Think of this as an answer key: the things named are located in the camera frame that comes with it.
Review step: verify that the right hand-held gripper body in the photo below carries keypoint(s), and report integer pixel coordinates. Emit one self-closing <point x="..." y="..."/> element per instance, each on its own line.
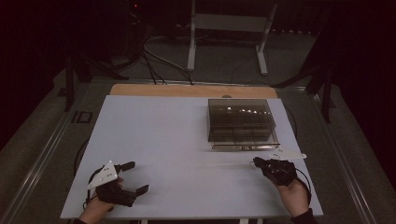
<point x="281" y="172"/>

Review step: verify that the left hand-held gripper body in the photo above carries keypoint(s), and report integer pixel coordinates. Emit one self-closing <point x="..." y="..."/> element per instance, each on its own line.
<point x="106" y="175"/>

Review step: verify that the smoky transparent drawer box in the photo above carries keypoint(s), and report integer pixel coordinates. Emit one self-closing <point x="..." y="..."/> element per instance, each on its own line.
<point x="236" y="119"/>

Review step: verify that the person's right hand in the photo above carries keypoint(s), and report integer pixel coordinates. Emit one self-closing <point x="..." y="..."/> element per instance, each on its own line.
<point x="292" y="196"/>

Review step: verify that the person's left hand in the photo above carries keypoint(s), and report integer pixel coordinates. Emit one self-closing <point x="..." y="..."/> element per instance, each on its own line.
<point x="93" y="209"/>

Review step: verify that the white board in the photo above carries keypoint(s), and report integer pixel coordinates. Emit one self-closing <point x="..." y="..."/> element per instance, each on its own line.
<point x="174" y="155"/>

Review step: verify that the wooden table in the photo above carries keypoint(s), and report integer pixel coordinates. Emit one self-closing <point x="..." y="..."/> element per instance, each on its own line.
<point x="174" y="90"/>

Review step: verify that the black angled stand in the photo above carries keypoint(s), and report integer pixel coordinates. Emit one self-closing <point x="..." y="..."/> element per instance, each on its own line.
<point x="325" y="90"/>

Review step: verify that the dark equipment rack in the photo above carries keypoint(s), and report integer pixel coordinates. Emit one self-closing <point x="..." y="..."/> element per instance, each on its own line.
<point x="134" y="28"/>

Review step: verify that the white metal stand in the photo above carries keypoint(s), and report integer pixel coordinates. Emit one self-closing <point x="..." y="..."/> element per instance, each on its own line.
<point x="230" y="22"/>

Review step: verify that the metal floor rail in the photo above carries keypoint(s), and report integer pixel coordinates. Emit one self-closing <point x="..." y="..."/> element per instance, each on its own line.
<point x="40" y="158"/>
<point x="342" y="155"/>

